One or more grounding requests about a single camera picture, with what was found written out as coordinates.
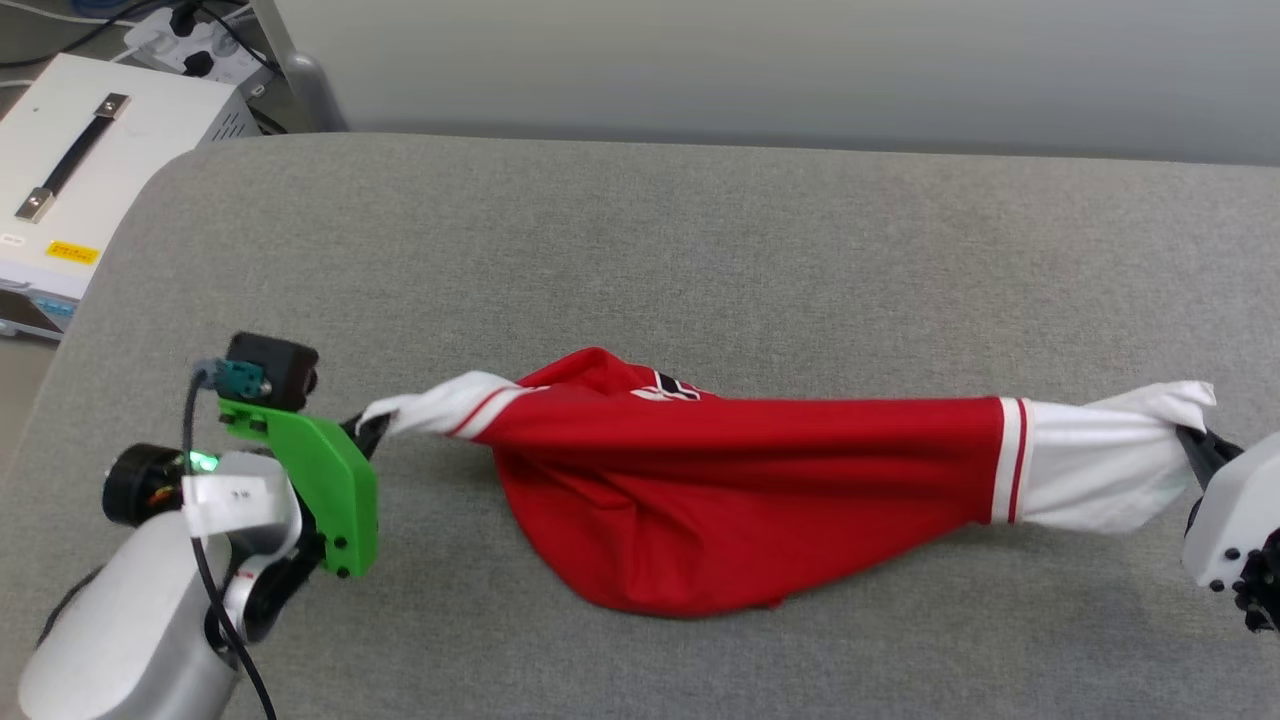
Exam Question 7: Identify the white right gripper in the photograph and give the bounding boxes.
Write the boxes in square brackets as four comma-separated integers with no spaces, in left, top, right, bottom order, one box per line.
[1175,424,1280,592]

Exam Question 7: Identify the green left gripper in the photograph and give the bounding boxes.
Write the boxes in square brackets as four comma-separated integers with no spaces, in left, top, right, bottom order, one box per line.
[217,397,394,580]

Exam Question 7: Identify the white power strip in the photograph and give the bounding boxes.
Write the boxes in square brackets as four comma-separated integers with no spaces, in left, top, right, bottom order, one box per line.
[124,4,273,87]

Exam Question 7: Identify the white equipment case black handle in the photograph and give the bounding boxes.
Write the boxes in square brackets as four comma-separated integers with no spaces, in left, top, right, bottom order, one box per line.
[0,53,264,343]

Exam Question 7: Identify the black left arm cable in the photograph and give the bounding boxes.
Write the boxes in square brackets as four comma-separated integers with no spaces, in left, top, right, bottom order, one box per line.
[183,365,279,720]

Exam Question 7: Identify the grey metal table leg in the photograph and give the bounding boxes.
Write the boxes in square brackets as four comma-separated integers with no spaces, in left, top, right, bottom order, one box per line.
[250,0,348,134]

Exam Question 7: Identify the red and white jersey shirt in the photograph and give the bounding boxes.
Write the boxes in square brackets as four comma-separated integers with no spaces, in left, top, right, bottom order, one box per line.
[358,346,1218,619]

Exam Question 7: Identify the black floor cable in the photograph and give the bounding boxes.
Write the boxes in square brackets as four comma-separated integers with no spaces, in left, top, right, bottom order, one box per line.
[0,0,136,71]

